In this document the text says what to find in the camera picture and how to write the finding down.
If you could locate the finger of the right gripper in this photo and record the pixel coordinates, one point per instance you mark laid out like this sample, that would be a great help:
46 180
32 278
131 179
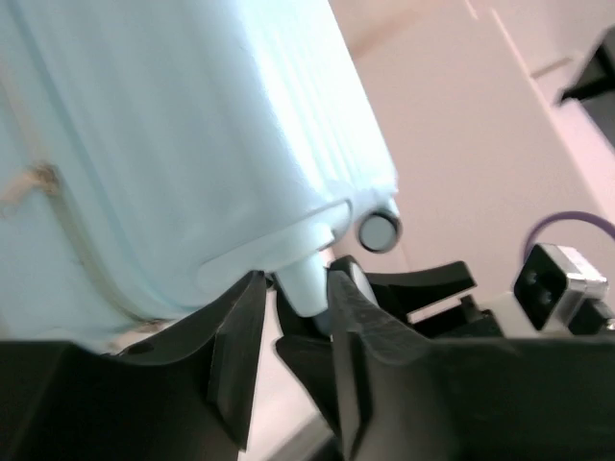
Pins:
402 294

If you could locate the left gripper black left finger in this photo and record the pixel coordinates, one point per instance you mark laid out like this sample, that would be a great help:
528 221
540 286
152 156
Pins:
185 393

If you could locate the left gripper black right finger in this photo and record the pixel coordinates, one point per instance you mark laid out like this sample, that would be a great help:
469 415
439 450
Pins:
402 396

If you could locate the light blue hard-shell suitcase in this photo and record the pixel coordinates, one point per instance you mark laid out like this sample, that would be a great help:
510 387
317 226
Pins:
154 152

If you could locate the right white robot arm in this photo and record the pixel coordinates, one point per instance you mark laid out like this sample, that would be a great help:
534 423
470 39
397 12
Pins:
489 168

